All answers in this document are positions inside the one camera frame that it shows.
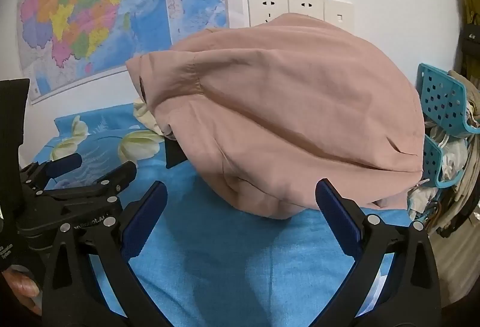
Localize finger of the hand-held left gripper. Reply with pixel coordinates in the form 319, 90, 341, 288
35, 161, 138, 202
20, 153, 83, 185

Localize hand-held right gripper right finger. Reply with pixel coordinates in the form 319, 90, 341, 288
315, 179, 440, 327

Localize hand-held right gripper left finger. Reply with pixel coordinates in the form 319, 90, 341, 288
42, 180, 169, 327

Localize pink garment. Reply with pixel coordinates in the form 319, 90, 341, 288
125, 13, 426, 220

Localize dark hanging clothes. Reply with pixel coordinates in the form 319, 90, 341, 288
458, 0, 480, 78

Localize person's left hand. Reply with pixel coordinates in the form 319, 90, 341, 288
2, 267, 43, 316

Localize black cloth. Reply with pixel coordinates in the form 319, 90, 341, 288
164, 135, 192, 169

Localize cream garment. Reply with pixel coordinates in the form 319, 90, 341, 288
133, 98, 173, 136

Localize blue floral bed sheet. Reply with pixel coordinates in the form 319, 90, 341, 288
35, 104, 413, 327

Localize teal plastic basket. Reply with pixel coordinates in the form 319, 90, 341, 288
424, 135, 466, 188
417, 63, 480, 134

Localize blue perforated plastic baskets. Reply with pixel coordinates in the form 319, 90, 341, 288
407, 70, 480, 238

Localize colourful wall map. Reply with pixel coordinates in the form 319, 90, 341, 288
17, 0, 242, 105

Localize white wall switch plate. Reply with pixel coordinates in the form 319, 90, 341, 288
323, 0, 355, 31

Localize white wall socket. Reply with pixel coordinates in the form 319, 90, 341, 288
247, 0, 289, 27
287, 0, 325, 20

